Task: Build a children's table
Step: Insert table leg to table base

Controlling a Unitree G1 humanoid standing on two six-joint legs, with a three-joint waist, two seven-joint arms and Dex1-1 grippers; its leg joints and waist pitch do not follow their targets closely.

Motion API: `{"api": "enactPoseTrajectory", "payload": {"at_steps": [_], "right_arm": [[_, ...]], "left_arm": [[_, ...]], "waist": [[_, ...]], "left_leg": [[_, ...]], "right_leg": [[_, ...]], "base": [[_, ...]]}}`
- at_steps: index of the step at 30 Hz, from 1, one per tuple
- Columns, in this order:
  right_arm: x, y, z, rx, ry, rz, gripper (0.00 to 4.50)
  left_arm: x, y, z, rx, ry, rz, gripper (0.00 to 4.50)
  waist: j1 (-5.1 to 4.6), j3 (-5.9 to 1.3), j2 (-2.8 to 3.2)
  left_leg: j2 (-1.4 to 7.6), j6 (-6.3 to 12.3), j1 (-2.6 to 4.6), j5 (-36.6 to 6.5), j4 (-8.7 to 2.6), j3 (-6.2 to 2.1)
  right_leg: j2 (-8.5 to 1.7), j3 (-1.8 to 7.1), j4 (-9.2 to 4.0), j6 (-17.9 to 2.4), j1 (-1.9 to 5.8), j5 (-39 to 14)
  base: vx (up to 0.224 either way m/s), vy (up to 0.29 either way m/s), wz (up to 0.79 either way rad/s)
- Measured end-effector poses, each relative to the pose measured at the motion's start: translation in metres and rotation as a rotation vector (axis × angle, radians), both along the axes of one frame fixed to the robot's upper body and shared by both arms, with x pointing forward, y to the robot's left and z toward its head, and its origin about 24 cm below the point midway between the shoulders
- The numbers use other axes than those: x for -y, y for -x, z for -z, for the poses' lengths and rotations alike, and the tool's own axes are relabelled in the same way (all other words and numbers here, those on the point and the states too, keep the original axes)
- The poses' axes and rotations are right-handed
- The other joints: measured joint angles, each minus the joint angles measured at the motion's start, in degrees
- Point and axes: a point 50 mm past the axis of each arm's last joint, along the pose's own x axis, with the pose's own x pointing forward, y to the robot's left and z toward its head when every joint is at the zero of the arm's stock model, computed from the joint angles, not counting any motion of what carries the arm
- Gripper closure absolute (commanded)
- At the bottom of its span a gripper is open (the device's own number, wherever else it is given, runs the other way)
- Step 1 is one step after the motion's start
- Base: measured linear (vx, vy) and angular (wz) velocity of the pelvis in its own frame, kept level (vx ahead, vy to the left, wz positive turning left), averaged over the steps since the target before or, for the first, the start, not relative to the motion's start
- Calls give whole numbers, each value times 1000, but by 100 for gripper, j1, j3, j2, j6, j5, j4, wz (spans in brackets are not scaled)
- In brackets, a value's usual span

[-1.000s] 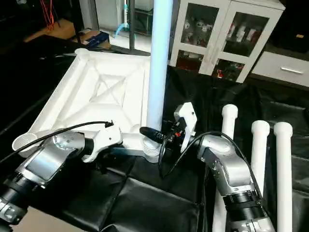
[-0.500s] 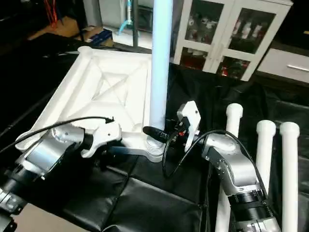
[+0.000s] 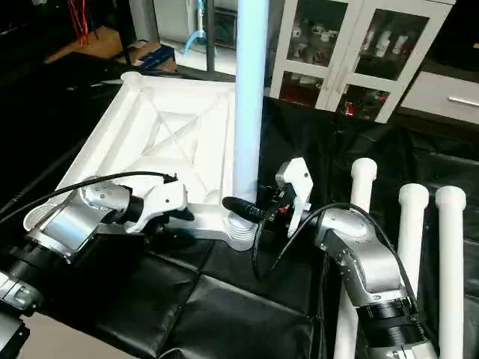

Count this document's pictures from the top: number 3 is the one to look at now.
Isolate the white plastic table top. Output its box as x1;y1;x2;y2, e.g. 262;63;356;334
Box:
22;72;260;252

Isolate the white plastic table leg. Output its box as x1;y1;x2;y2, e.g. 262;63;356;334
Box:
395;183;431;301
226;0;271;252
332;158;379;359
435;186;469;359

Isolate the black work mat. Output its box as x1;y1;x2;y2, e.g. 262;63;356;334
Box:
0;60;479;359

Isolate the brown cardboard box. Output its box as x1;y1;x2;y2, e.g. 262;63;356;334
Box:
120;41;177;73

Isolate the white glass door cabinet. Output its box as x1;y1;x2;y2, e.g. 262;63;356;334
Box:
267;0;457;125

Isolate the grey metal pole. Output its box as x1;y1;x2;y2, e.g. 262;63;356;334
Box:
205;0;219;73

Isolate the light blue mop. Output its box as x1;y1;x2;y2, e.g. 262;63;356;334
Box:
186;0;213;55

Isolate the white appliance cabinet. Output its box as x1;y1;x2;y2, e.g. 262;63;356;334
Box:
153;0;239;53

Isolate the white drawer unit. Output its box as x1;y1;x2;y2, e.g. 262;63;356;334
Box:
400;71;479;125

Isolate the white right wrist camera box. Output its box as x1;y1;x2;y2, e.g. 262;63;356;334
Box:
275;156;314;237

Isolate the red cable bundle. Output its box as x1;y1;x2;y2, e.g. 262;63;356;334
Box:
67;0;91;50

